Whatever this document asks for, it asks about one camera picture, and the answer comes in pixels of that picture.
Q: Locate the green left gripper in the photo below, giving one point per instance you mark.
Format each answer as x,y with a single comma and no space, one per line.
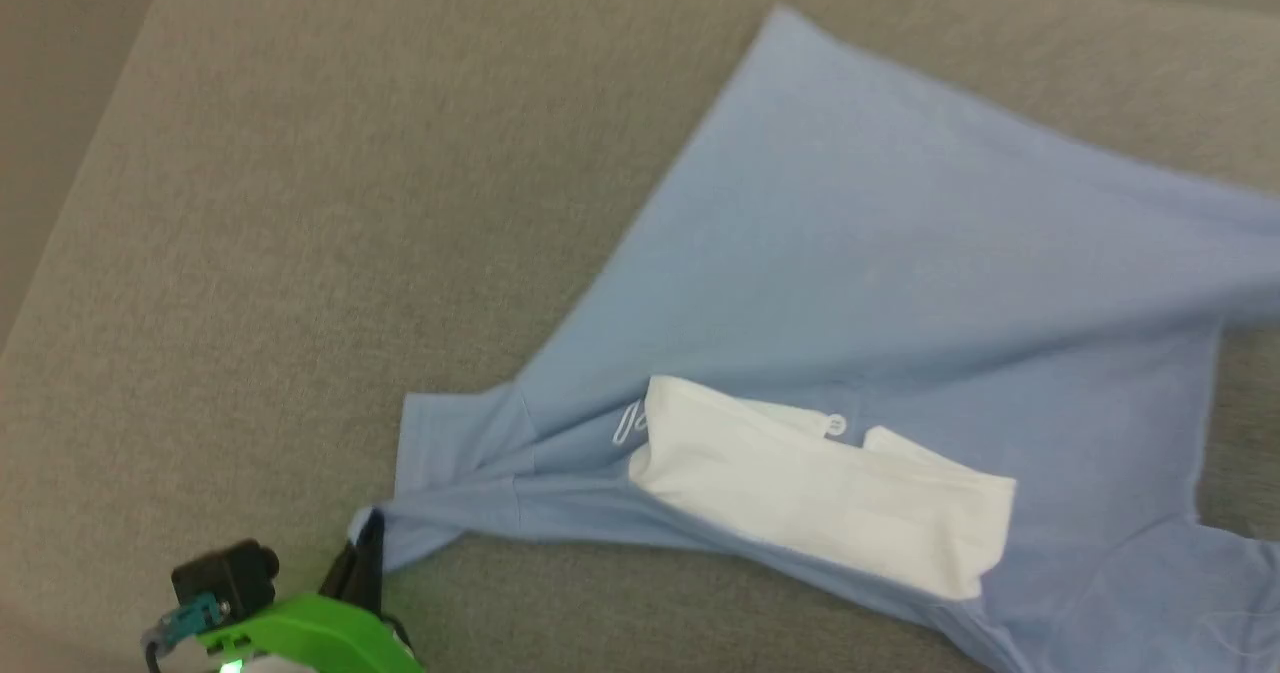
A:
300,638

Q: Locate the light blue white-collared polo shirt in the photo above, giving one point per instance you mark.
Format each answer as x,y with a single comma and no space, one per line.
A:
850,253

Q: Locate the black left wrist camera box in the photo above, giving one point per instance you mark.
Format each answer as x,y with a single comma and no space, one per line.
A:
225,578

